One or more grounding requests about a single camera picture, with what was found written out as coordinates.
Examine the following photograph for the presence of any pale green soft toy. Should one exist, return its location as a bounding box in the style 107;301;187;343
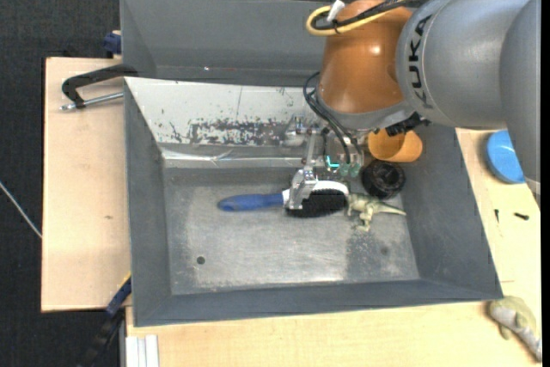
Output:
487;295;542;362

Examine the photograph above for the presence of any orange cup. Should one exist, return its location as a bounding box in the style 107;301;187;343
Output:
367;127;425;164

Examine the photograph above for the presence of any pale wood flat board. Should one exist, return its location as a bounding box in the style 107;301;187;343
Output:
40;55;132;313

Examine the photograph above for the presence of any grey metal bin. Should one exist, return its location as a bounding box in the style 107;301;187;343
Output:
119;0;504;327

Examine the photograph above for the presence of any black ribbed round wheel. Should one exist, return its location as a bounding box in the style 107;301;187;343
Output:
359;159;407;199

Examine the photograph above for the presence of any green toy dinosaur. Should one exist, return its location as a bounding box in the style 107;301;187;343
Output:
345;192;408;234

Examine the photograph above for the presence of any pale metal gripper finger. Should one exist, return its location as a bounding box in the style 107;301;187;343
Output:
300;168;320;198
284;180;307;211

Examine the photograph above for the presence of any blue round disc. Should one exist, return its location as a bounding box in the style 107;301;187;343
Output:
485;129;528;185

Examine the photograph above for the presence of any blue-handled black brush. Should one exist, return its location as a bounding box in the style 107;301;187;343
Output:
217;180;350;219

